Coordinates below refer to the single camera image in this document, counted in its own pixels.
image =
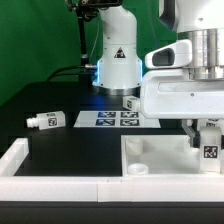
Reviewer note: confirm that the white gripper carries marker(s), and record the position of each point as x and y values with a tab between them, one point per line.
168	92

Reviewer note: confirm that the white square tabletop part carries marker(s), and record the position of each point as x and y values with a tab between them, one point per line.
145	155

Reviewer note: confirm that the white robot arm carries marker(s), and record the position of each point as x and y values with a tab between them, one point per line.
120	71

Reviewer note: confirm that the white U-shaped fence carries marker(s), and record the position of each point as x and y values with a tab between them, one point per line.
153	188

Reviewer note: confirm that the white sheet with tags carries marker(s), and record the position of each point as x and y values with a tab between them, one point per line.
114	119

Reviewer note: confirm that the black camera stand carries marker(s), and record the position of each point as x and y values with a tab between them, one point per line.
87	10

